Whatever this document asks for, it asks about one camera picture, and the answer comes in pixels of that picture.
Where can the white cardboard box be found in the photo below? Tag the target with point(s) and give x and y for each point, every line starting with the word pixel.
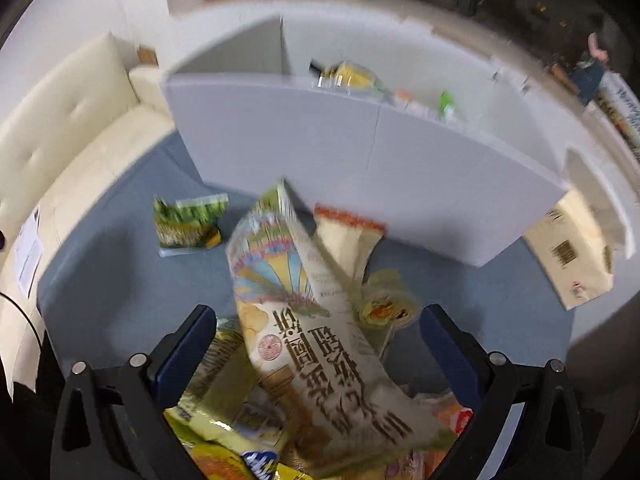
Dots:
pixel 400 160

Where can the yellow green snack bag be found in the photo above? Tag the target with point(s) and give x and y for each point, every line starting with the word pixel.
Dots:
pixel 215 460

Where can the yellow tissue pack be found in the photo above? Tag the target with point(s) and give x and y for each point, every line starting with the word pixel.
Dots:
pixel 560 250

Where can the blue tablecloth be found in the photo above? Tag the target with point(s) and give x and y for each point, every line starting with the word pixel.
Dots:
pixel 125 285

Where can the printed landscape carton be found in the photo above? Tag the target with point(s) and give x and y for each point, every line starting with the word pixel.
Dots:
pixel 620 105

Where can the green striped snack bag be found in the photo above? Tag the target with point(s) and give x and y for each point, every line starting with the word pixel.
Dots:
pixel 225 375

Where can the yellow snack packet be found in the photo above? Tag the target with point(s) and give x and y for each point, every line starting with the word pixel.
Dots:
pixel 350 76

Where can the cream leather sofa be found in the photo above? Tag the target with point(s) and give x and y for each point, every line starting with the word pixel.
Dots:
pixel 65 135

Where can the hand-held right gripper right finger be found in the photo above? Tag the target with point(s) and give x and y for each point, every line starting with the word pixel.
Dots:
pixel 450 355

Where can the cream packet with orange edge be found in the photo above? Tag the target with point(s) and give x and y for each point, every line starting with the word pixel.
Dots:
pixel 345 245

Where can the small clear wrapped snack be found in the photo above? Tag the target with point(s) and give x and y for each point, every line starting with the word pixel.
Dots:
pixel 385 305

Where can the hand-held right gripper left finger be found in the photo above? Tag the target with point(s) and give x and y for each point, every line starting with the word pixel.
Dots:
pixel 185 355

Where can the green snack packet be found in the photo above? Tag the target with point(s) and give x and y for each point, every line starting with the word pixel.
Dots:
pixel 187 222

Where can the white paper label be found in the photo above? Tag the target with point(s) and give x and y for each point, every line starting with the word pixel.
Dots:
pixel 29 252

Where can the large cream chip bag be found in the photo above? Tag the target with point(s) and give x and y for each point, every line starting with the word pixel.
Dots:
pixel 310 350

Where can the white orange snack packet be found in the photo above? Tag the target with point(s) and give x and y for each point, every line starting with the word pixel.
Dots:
pixel 415 102

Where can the pink handheld fan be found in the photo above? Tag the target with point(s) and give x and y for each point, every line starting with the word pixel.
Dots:
pixel 595 45

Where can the small light green packet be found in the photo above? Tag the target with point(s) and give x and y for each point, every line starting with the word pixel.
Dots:
pixel 447 105

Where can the small cardboard piece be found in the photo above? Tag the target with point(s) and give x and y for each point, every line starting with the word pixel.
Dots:
pixel 148 55

